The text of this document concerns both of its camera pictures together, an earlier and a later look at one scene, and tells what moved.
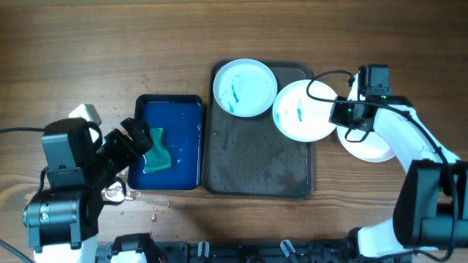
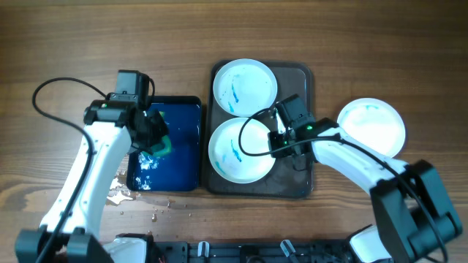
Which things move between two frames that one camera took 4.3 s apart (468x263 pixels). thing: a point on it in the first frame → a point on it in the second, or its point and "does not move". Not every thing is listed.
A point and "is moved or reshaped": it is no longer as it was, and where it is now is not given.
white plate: (299, 117) → (227, 157)
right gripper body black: (344, 114) → (280, 139)
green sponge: (159, 156) is moved or reshaped
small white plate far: (245, 88) does not move
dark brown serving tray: (250, 158) does not move
